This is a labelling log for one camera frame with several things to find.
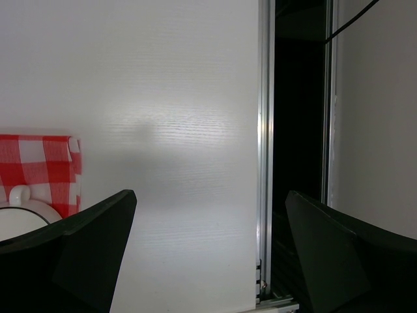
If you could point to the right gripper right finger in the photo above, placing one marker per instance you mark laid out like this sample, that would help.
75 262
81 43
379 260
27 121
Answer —
343 264

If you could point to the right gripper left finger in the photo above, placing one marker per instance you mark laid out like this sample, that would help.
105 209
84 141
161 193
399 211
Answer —
71 265

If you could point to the red white checkered cloth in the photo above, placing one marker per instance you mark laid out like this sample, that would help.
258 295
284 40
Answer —
50 166

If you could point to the white two-handled bowl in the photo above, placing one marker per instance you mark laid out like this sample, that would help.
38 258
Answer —
21 214

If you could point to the aluminium frame rail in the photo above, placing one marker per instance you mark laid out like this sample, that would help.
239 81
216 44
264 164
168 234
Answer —
266 299

